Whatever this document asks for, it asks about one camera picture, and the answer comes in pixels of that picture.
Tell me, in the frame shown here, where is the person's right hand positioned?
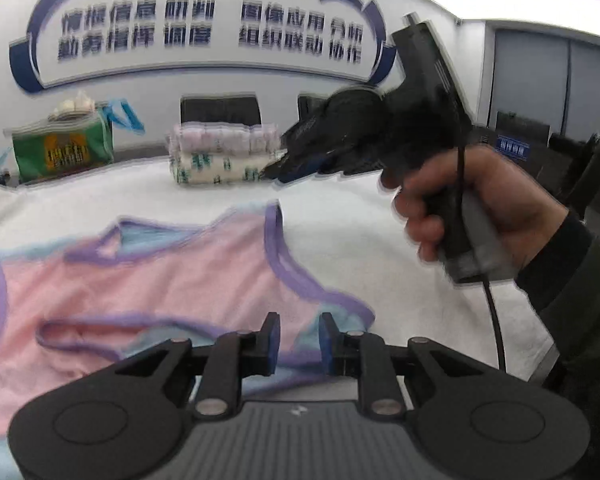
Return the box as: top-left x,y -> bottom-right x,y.
380,146 -> 571,275

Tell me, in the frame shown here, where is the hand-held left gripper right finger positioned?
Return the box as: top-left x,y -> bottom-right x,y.
319,312 -> 486,420

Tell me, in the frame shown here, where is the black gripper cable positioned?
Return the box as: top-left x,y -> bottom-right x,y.
455,130 -> 507,373

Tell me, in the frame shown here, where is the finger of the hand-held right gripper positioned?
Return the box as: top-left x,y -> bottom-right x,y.
285,157 -> 342,186
262,155 -> 313,182

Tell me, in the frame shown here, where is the green zip bag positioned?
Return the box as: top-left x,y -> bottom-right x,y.
0,99 -> 147,185

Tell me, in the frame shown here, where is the person's right forearm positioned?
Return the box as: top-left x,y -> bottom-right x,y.
512,210 -> 600,411

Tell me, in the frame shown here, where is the pink and blue sleeveless top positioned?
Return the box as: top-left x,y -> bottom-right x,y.
0,200 -> 376,480

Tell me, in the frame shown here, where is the black desktop device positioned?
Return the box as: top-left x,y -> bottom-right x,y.
495,110 -> 552,147

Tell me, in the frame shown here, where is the folded pink floral garment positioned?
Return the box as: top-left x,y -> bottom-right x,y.
166,122 -> 282,157

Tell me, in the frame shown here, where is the blue lettered wall sign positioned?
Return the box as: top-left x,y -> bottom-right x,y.
7,0 -> 398,95

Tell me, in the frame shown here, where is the cream cloth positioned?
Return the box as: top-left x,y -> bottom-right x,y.
49,90 -> 100,122

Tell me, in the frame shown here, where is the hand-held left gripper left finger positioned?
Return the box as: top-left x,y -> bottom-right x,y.
114,312 -> 281,420

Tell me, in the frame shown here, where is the white fluffy towel blanket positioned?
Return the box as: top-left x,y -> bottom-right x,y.
0,157 -> 556,480

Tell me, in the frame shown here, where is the blue desk name plate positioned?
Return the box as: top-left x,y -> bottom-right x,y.
496,135 -> 532,159

